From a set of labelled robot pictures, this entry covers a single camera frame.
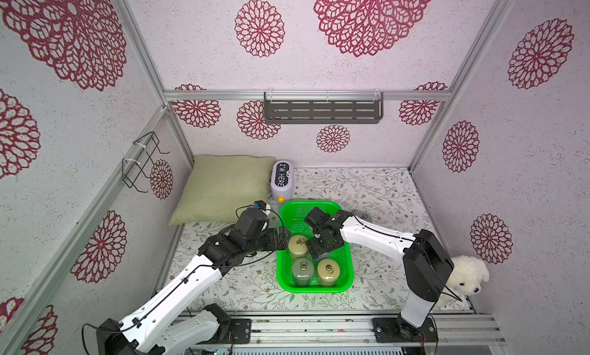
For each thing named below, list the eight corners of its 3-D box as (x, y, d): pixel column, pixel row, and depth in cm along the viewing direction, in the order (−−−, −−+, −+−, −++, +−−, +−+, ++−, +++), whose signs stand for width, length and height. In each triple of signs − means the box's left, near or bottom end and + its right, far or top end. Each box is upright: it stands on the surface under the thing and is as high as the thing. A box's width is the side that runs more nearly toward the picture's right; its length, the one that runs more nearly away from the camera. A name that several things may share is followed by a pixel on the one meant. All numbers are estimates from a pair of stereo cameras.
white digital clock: (271, 207, 108) (269, 192, 100) (273, 175, 121) (272, 160, 112) (293, 207, 108) (292, 192, 100) (293, 175, 121) (293, 160, 112)
